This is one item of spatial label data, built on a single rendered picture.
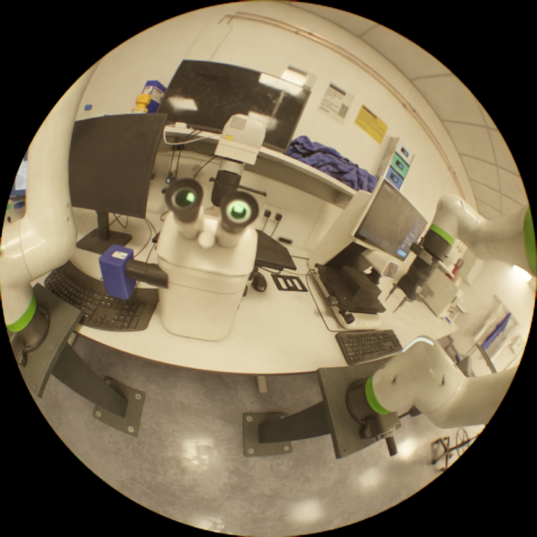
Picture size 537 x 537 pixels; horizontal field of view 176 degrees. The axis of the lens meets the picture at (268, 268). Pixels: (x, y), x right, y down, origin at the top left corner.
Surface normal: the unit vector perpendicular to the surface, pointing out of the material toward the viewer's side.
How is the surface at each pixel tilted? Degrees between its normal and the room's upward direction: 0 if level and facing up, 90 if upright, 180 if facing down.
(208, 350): 0
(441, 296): 90
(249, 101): 86
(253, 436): 0
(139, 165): 86
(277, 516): 0
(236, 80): 86
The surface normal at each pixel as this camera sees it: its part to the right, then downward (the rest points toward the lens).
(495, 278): -0.93, -0.21
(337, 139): 0.15, 0.56
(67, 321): 0.34, -0.80
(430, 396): -0.69, 0.07
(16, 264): 0.89, 0.38
